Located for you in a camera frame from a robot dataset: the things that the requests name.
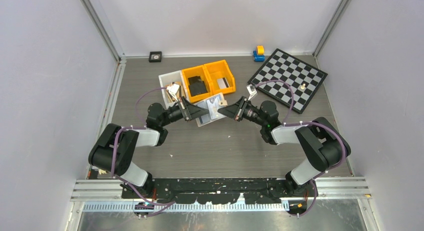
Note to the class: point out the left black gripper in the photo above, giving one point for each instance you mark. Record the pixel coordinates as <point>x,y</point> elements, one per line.
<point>191,111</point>

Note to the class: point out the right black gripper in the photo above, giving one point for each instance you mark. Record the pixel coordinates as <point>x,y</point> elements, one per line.
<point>236,111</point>

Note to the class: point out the beige leather card holder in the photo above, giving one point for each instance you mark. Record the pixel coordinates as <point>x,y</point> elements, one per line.
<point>212,104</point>

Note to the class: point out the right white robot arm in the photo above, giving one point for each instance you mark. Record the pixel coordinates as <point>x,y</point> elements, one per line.
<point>322,144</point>

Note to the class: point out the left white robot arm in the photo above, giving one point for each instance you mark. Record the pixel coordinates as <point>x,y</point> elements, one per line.
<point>114,149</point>

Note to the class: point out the black cards in orange bin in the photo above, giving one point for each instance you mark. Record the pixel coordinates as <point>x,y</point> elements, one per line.
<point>196,86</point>

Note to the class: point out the white striped card in bin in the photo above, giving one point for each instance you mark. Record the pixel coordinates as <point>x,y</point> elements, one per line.
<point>222,83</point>

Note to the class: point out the gold cards in white bin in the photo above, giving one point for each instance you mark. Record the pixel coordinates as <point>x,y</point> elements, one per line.
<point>181,94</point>

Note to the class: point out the middle orange plastic bin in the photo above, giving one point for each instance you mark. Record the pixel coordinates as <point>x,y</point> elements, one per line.
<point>197,71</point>

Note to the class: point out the orange plastic bin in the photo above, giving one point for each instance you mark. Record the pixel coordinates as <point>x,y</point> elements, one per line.
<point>220,69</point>
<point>197,71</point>

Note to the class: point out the white plastic bin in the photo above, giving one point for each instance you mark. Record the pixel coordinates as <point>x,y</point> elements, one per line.
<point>168,79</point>

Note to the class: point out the right orange plastic bin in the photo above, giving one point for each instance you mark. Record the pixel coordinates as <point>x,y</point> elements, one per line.
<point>220,69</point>

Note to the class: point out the blue yellow toy car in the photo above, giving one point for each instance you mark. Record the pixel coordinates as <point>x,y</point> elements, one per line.
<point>259,54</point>

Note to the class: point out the small black square box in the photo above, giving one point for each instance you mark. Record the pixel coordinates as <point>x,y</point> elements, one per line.
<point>155,56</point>

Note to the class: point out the black white chessboard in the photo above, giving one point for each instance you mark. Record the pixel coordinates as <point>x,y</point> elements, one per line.
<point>283,66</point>

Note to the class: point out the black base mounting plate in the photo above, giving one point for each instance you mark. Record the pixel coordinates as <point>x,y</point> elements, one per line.
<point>218,191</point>

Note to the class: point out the small beige chess piece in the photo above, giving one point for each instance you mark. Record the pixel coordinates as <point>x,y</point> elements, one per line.
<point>102,172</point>

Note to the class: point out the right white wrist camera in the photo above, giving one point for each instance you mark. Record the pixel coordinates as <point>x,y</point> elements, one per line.
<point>252,91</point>

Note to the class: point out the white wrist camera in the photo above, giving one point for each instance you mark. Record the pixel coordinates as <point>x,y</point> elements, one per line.
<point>173,90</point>
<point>252,91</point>

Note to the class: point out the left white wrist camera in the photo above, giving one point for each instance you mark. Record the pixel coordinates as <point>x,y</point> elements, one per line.
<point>173,90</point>

